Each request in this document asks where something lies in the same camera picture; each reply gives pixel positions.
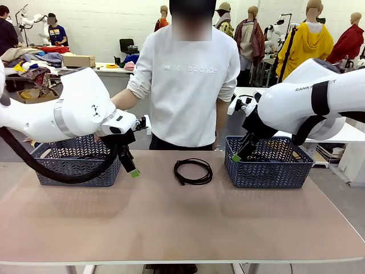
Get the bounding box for mannequin in yellow hoodie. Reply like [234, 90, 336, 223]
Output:
[275, 0, 334, 82]

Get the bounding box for open cardboard box with cloth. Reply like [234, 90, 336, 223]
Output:
[14, 87, 60, 104]

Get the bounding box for black stand pole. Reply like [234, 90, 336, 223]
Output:
[278, 25, 299, 83]

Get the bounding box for person's black trousers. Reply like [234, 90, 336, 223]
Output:
[149, 133, 214, 151]

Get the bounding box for bystander in blue t-shirt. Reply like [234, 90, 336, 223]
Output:
[47, 13, 69, 47]

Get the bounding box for person's blurred head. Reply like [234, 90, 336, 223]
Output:
[169, 0, 217, 42]

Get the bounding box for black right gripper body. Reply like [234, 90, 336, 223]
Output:
[241, 107, 279, 142]

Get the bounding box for person's white sweatshirt torso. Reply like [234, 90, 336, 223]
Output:
[127, 24, 241, 148]

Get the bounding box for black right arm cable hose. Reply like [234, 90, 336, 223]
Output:
[292, 80, 331, 146]

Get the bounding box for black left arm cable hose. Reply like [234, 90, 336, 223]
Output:
[0, 127, 119, 184]

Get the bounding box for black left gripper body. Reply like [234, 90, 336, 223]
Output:
[109, 130, 137, 158]

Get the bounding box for pile of colourful clothes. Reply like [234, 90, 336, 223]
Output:
[0, 45, 72, 86]

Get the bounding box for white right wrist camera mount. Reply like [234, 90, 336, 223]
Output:
[227, 95, 257, 116]

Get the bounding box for bystander in dark jacket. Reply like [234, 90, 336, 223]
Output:
[0, 5, 19, 57]

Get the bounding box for grey plastic mesh basket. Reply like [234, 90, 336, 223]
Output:
[30, 134, 122, 188]
[224, 135, 316, 189]

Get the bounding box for mannequin with hat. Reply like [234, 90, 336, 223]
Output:
[214, 2, 235, 39]

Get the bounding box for black office chair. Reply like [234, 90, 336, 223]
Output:
[119, 38, 140, 57]

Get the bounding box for white humanoid robot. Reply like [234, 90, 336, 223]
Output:
[15, 3, 51, 46]
[263, 13, 293, 54]

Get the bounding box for brown cardboard box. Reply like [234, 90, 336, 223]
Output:
[62, 54, 96, 69]

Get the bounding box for white background table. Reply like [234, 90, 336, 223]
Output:
[5, 61, 135, 83]

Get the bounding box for mannequin in red coat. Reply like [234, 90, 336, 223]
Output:
[326, 11, 365, 65]

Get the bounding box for white table leg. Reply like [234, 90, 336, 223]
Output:
[231, 263, 259, 274]
[64, 265, 95, 274]

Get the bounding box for white side table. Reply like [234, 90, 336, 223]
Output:
[228, 87, 365, 160]

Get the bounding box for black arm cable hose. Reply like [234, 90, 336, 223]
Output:
[0, 127, 119, 184]
[292, 80, 331, 146]

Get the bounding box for black braided cable clear plug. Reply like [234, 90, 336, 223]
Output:
[173, 159, 214, 187]

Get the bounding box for person's right forearm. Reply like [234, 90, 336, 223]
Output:
[110, 87, 140, 112]

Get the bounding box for mannequin in orange top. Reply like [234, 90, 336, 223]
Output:
[153, 5, 171, 33]

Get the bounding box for mannequin with red plaid shawl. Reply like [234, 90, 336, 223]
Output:
[233, 5, 266, 86]

